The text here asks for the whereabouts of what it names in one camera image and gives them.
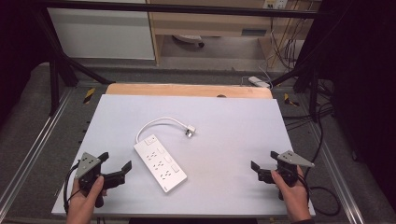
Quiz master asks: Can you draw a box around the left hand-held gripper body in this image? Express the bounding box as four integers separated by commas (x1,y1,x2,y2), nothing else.
74,151,127,209

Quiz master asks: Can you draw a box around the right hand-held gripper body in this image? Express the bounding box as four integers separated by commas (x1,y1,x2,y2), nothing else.
257,149,316,201

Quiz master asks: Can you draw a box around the person's left hand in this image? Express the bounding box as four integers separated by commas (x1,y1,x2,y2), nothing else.
65,175,108,224

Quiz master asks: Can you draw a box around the person's right hand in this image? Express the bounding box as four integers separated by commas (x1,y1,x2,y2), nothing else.
270,164,312,223

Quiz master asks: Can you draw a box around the yellow black striped tape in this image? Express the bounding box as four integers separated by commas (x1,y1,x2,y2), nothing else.
82,87,96,105
283,92,301,107

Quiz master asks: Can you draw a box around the white plug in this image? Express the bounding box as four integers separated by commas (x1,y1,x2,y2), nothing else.
184,124,197,138

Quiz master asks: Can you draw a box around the small white floor power strip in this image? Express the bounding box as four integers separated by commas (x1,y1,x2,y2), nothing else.
247,76,272,90

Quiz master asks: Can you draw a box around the black metal stand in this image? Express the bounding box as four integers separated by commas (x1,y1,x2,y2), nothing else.
270,0,353,123
32,6,117,117

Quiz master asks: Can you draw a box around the light wooden board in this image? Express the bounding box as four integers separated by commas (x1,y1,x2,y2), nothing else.
105,82,274,100

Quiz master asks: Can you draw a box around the white cabinet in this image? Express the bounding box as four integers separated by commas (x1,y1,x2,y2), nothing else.
47,7,156,61

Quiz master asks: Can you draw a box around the white chair base with caster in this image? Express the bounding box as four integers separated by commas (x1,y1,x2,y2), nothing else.
172,34,205,49

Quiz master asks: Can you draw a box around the light wooden desk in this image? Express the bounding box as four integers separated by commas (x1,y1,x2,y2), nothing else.
146,0,322,65

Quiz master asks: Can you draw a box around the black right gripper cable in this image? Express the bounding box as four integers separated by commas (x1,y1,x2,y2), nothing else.
297,173,311,203

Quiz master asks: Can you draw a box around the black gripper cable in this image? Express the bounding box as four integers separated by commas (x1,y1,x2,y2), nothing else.
63,161,82,215
297,173,311,203

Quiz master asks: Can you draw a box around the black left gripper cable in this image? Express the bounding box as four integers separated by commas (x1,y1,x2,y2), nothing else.
63,161,82,215

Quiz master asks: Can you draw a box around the black floor cable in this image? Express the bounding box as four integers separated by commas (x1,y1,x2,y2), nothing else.
281,78,343,217

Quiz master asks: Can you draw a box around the aluminium rail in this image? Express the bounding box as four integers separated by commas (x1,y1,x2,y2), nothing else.
0,88,78,214
306,122,366,224

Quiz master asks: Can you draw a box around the white power strip cable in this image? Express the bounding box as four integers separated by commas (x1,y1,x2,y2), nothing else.
135,117,189,145

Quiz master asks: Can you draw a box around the bundle of hanging cables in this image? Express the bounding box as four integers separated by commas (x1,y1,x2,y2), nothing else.
268,8,307,73

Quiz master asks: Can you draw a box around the white wall socket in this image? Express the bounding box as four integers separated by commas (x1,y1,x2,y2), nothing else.
262,0,290,10

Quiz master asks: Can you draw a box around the black metal frame bar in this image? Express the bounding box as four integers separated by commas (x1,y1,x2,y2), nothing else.
39,0,323,20

